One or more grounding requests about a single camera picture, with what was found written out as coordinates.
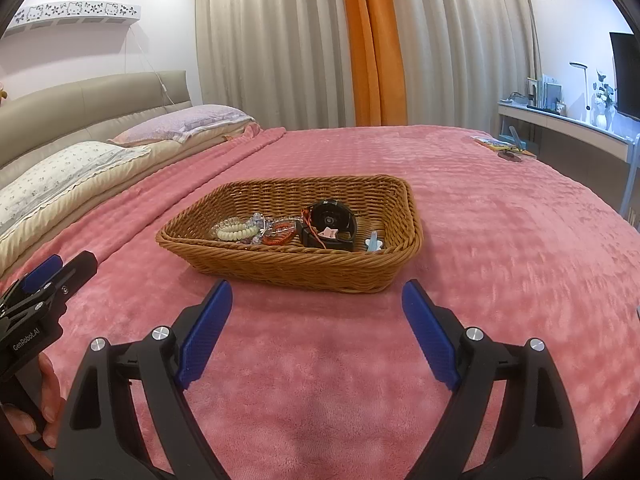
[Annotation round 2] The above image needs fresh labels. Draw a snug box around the orange curtain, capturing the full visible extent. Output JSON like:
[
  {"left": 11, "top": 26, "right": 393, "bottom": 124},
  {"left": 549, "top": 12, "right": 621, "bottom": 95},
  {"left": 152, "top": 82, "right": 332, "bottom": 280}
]
[{"left": 337, "top": 0, "right": 406, "bottom": 129}]

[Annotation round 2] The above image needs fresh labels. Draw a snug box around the beige curtain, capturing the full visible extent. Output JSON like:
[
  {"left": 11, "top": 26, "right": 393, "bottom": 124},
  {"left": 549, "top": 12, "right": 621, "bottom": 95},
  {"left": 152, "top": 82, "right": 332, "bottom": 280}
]
[
  {"left": 194, "top": 0, "right": 359, "bottom": 131},
  {"left": 395, "top": 0, "right": 544, "bottom": 129}
]

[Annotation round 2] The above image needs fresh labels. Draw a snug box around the clear crystal bead bracelet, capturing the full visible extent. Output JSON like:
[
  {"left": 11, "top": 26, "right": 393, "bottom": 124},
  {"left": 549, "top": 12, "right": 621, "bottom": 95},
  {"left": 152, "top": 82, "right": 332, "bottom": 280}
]
[{"left": 245, "top": 212, "right": 301, "bottom": 246}]

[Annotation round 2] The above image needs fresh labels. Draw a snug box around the thin white cord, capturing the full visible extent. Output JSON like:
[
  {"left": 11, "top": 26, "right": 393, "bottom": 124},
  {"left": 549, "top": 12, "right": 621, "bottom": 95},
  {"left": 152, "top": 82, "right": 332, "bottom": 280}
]
[{"left": 132, "top": 25, "right": 169, "bottom": 107}]

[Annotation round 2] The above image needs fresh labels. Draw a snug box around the orange braided bracelet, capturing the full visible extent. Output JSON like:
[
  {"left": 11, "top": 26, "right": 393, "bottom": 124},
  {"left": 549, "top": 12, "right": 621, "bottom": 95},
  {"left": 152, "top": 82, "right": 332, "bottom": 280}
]
[{"left": 265, "top": 212, "right": 315, "bottom": 249}]

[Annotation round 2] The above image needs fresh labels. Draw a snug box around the person's left hand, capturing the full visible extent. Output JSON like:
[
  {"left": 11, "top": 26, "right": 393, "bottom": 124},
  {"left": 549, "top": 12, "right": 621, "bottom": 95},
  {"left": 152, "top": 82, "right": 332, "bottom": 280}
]
[{"left": 2, "top": 351, "right": 64, "bottom": 454}]

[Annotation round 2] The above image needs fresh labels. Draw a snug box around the beige bed sheet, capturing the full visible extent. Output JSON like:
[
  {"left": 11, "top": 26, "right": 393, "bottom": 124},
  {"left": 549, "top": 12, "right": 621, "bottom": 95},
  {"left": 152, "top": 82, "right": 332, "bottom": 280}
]
[{"left": 0, "top": 119, "right": 264, "bottom": 281}]

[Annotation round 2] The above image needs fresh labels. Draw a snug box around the purple pillow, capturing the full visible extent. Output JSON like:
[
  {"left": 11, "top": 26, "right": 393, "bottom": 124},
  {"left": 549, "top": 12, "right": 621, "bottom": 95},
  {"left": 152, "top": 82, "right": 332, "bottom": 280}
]
[{"left": 107, "top": 104, "right": 256, "bottom": 149}]

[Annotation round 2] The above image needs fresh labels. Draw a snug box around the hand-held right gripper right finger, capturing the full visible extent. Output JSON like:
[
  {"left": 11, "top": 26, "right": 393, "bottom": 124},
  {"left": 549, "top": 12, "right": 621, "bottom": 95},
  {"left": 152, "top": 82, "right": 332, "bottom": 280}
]
[{"left": 401, "top": 279, "right": 584, "bottom": 480}]

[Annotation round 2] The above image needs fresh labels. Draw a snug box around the grey white desk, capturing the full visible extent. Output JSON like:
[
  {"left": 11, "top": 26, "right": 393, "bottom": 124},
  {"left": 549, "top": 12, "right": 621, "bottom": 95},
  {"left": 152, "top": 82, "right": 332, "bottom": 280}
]
[{"left": 497, "top": 100, "right": 640, "bottom": 211}]

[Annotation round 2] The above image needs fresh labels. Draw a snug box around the cream spiral bracelet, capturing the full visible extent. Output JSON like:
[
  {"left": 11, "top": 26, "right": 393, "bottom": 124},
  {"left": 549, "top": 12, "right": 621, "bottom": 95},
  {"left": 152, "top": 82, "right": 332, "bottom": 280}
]
[{"left": 208, "top": 217, "right": 261, "bottom": 245}]

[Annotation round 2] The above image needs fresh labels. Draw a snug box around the row of books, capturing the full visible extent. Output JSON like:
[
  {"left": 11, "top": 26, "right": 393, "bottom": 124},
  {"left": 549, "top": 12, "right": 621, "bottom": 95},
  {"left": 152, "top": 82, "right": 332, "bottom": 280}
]
[{"left": 525, "top": 73, "right": 567, "bottom": 114}]

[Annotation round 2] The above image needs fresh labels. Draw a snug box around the white vase with flowers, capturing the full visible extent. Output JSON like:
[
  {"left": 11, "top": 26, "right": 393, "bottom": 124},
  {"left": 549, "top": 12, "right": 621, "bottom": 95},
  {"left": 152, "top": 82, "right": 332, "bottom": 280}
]
[{"left": 590, "top": 70, "right": 619, "bottom": 129}]

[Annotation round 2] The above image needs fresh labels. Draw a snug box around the brown wicker basket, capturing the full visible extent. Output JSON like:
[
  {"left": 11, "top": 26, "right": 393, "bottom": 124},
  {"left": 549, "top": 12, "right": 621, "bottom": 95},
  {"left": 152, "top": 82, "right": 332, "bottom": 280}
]
[{"left": 156, "top": 174, "right": 425, "bottom": 294}]

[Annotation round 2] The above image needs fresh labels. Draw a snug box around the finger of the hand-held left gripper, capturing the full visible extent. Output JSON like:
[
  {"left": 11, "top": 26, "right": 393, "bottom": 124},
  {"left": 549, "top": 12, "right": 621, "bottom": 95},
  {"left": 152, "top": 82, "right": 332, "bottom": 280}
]
[
  {"left": 0, "top": 254, "right": 64, "bottom": 312},
  {"left": 30, "top": 250, "right": 99, "bottom": 312}
]

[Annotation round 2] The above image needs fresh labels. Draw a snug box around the pink fleece blanket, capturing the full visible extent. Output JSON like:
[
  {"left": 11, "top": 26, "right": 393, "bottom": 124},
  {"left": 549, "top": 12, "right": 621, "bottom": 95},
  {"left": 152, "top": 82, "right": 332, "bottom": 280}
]
[{"left": 0, "top": 125, "right": 640, "bottom": 480}]

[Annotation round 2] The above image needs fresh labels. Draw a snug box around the white printed wall shelf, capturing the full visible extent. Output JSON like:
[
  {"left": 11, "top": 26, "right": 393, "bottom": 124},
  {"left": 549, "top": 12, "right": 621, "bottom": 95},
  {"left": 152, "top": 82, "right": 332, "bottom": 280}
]
[{"left": 2, "top": 0, "right": 142, "bottom": 37}]

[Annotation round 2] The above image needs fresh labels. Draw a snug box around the black television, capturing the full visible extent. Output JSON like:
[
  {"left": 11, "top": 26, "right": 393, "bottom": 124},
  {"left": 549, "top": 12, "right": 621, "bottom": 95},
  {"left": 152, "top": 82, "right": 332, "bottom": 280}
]
[{"left": 608, "top": 31, "right": 640, "bottom": 122}]

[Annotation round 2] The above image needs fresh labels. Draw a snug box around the colourful picture book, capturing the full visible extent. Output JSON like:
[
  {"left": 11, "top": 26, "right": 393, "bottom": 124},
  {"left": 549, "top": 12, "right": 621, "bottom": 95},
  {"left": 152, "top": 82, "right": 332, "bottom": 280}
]
[{"left": 469, "top": 134, "right": 517, "bottom": 154}]

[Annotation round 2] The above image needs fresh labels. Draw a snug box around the white desk lamp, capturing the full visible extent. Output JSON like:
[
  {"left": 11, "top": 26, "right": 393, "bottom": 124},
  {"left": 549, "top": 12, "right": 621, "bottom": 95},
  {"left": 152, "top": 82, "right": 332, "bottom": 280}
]
[{"left": 569, "top": 61, "right": 594, "bottom": 121}]

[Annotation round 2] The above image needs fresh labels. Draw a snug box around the black wrist watch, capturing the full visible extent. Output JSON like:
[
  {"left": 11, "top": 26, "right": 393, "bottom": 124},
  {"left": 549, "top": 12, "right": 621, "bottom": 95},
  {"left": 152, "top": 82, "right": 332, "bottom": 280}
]
[{"left": 297, "top": 199, "right": 359, "bottom": 254}]

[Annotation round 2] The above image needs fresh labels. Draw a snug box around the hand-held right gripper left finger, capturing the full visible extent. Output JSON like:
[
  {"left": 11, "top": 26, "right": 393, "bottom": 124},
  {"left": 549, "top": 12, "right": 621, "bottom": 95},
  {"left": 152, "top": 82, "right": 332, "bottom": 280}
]
[{"left": 52, "top": 279, "right": 234, "bottom": 480}]

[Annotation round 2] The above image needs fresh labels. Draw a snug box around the beige padded headboard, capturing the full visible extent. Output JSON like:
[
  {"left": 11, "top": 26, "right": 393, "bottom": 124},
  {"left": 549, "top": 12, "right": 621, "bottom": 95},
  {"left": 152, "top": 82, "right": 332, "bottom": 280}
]
[{"left": 0, "top": 70, "right": 194, "bottom": 182}]

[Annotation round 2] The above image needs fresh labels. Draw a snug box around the white floral pillow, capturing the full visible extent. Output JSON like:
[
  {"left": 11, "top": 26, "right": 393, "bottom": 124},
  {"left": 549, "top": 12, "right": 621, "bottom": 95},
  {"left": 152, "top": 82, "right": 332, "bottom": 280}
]
[{"left": 0, "top": 140, "right": 151, "bottom": 241}]

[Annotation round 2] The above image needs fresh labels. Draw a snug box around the light blue chair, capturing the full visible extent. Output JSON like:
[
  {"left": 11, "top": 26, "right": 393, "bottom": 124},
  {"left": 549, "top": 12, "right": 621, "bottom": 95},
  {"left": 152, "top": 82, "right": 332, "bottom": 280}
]
[{"left": 620, "top": 132, "right": 640, "bottom": 231}]

